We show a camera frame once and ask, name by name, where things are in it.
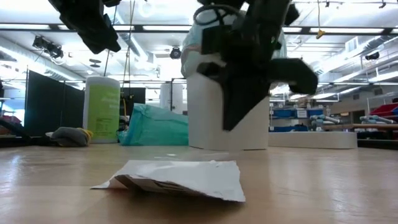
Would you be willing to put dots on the black room partition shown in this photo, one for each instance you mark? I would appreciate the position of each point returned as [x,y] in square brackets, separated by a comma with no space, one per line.
[46,105]

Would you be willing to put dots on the black panel screen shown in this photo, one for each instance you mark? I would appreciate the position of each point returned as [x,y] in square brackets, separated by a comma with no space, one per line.
[136,99]

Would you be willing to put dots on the black ceiling camera rig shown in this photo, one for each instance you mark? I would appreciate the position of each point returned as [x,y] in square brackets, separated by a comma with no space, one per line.
[46,46]

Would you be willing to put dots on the grey yellow sponge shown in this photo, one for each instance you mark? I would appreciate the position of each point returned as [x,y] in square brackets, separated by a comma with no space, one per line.
[70,137]

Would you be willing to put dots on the black metal table frame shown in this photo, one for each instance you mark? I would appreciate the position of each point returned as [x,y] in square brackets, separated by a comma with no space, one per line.
[376,143]

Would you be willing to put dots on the white round column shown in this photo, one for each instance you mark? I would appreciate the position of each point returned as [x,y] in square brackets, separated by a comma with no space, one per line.
[171,96]

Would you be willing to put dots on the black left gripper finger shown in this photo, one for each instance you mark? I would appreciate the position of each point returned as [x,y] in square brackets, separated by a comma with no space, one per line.
[93,43]
[107,37]

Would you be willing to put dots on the light blue bin liner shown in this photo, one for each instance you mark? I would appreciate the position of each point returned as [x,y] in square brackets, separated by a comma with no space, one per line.
[189,62]

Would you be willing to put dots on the teal folded trash bag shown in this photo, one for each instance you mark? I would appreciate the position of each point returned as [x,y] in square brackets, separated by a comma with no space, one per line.
[155,127]

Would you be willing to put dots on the blue storage bins shelf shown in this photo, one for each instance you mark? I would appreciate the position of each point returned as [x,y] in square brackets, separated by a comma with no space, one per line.
[283,113]

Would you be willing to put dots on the green wipes canister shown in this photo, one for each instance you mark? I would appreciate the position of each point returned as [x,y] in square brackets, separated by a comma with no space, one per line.
[101,109]

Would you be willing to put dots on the wooden workbench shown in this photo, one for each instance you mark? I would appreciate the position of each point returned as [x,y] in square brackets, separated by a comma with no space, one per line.
[357,126]

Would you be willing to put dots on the yellow hanging connector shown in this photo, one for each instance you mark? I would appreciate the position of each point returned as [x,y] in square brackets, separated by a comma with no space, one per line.
[321,33]

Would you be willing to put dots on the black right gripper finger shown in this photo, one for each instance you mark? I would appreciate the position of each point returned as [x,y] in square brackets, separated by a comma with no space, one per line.
[295,76]
[242,99]

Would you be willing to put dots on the black ceiling spotlight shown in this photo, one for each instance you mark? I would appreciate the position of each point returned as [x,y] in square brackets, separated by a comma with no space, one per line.
[175,53]

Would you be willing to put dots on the small white paper piece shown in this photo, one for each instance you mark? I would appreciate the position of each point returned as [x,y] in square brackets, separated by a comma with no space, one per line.
[192,177]

